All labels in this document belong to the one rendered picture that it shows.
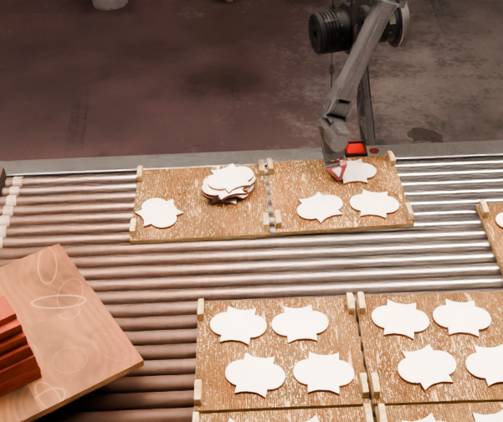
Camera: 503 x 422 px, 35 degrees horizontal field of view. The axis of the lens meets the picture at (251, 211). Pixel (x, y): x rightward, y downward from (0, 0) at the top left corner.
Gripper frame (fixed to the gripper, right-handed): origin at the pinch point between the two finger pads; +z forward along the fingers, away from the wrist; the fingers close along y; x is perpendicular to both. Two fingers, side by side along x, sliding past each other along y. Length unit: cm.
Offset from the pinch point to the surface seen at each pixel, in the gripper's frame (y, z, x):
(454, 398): 89, 4, 15
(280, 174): -1.7, -2.3, -17.9
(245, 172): 4.1, -10.5, -27.6
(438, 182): 4.5, 10.3, 30.0
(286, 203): 13.3, -2.4, -17.2
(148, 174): -5, -12, -59
